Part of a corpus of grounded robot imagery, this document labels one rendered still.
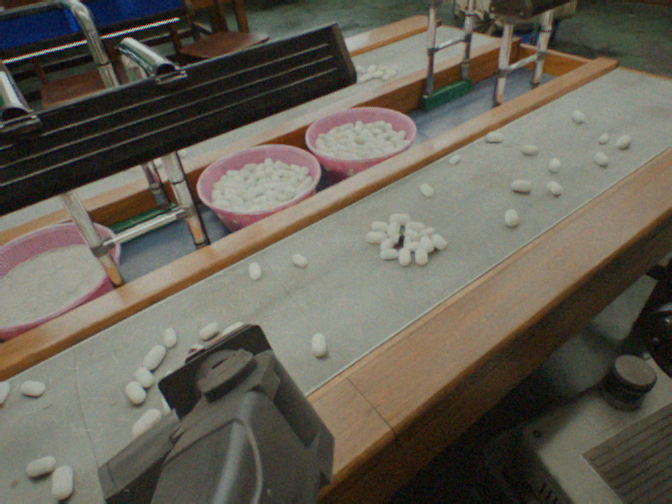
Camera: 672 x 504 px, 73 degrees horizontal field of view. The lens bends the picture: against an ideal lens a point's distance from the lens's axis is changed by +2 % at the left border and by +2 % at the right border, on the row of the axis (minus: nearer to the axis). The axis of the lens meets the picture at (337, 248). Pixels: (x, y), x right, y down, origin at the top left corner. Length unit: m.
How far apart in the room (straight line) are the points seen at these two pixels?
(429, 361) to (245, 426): 0.43
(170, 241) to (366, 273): 0.47
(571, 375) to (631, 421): 0.64
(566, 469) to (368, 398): 0.43
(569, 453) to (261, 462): 0.76
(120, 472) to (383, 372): 0.36
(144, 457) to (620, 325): 1.64
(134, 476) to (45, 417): 0.43
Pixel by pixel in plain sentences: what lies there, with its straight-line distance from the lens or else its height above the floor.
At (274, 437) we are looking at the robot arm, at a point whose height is 1.07.
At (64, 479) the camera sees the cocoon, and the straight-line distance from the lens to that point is 0.67.
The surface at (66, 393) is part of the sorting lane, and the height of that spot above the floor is 0.74.
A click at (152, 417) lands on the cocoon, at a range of 0.65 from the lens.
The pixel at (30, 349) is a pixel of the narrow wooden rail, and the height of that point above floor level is 0.76.
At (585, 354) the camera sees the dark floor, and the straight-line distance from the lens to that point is 1.69.
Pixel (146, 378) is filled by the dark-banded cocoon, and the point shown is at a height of 0.76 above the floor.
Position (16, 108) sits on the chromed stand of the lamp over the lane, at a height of 1.12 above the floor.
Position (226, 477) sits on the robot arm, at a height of 1.10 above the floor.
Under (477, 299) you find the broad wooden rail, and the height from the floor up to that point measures 0.76.
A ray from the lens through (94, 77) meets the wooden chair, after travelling 2.96.
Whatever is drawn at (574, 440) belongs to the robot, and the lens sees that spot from 0.95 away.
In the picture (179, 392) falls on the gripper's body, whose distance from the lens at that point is 0.44.
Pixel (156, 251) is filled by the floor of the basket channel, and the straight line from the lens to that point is 1.03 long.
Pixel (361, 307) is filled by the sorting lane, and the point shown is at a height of 0.74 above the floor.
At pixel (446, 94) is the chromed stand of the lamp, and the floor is 0.70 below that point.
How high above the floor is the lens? 1.28
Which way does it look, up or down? 41 degrees down
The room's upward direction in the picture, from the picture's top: 6 degrees counter-clockwise
